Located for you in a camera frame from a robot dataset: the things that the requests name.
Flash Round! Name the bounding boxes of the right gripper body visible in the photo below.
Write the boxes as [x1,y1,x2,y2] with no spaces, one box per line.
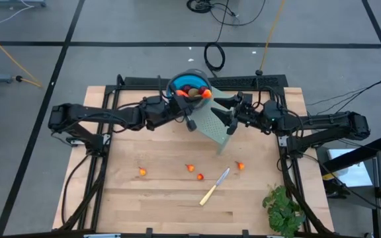
[233,93,261,125]

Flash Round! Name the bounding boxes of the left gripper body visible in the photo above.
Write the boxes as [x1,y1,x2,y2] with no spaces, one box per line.
[149,96,174,128]

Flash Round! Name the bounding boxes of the blue collapsible bowl grey rim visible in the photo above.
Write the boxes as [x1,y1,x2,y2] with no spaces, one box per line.
[165,68,214,110]

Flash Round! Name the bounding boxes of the green perforated metal stand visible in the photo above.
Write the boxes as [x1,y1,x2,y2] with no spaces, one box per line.
[190,86,232,155]

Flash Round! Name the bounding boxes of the green artificial plant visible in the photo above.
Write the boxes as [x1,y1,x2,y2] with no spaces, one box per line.
[262,184,307,238]

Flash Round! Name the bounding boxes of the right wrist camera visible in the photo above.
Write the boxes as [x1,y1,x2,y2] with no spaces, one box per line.
[226,118,240,136]

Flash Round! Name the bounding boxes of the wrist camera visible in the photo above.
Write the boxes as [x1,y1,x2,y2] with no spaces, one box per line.
[226,118,240,136]
[184,112,198,132]

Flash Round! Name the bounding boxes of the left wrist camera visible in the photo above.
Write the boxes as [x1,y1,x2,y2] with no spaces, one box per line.
[184,112,198,132]

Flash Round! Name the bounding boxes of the black aluminium rig frame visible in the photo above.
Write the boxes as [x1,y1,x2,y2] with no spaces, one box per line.
[53,74,335,238]

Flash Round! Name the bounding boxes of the black floor cable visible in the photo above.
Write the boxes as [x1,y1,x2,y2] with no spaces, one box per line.
[186,0,267,73]

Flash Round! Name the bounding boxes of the yellow hanging cable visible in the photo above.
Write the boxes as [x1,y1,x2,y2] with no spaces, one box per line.
[0,25,43,89]
[258,0,287,76]

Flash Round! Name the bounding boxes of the knife with cream handle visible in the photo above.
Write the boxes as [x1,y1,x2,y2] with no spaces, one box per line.
[199,167,231,206]

